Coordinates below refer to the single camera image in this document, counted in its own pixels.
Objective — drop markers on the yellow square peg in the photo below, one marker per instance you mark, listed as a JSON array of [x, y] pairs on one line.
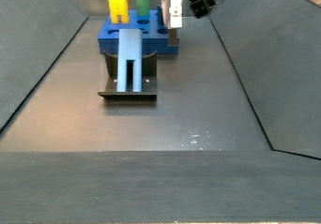
[[119, 11]]

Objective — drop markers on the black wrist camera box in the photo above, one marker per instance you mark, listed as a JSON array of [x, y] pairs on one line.
[[201, 8]]

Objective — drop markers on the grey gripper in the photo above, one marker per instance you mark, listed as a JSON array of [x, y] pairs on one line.
[[174, 6]]

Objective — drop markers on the black curved fixture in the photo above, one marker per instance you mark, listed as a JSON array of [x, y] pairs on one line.
[[149, 79]]

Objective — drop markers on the light blue square-circle object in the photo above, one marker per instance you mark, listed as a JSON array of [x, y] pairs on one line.
[[130, 52]]

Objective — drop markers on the dark blue star peg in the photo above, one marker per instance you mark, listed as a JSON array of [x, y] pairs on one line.
[[159, 15]]

